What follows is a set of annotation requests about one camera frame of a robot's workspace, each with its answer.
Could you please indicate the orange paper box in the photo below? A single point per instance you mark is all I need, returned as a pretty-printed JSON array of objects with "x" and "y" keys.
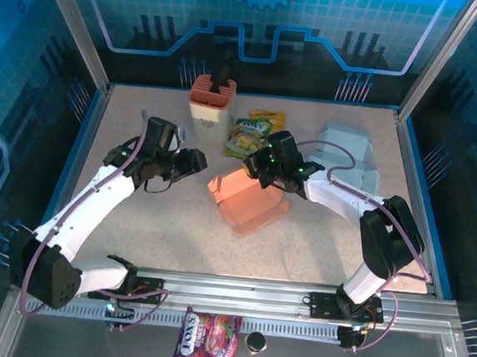
[{"x": 244, "y": 204}]

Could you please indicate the aluminium frame rail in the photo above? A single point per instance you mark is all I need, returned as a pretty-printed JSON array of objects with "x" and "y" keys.
[{"x": 237, "y": 293}]

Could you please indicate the green Fox's candy bag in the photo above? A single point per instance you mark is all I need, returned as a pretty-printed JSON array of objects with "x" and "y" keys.
[{"x": 244, "y": 139}]

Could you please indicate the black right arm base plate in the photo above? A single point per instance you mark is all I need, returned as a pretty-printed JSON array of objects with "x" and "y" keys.
[{"x": 323, "y": 305}]

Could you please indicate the small black round cap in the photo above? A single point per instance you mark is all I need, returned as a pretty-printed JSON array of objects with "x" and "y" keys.
[{"x": 256, "y": 342}]

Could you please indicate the aluminium frame post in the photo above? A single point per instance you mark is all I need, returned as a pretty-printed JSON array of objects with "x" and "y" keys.
[
  {"x": 76, "y": 30},
  {"x": 437, "y": 58}
]

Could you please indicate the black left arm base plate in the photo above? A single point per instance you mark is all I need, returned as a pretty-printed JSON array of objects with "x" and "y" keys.
[{"x": 150, "y": 283}]

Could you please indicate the small black controller board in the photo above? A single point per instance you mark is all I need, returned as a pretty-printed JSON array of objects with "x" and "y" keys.
[
  {"x": 350, "y": 336},
  {"x": 122, "y": 313}
]

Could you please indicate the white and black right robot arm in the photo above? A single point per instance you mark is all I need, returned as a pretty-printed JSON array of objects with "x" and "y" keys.
[{"x": 337, "y": 195}]

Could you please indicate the purple Fox's berries candy bag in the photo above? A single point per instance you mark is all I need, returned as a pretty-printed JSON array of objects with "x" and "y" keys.
[{"x": 205, "y": 338}]

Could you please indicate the yellow candy bag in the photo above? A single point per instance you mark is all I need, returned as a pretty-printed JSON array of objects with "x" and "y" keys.
[{"x": 268, "y": 120}]

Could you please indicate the light blue paper box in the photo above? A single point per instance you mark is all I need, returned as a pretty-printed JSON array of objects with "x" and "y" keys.
[{"x": 346, "y": 140}]

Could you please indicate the cream knife block pink top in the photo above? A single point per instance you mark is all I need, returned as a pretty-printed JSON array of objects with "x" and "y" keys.
[{"x": 208, "y": 113}]

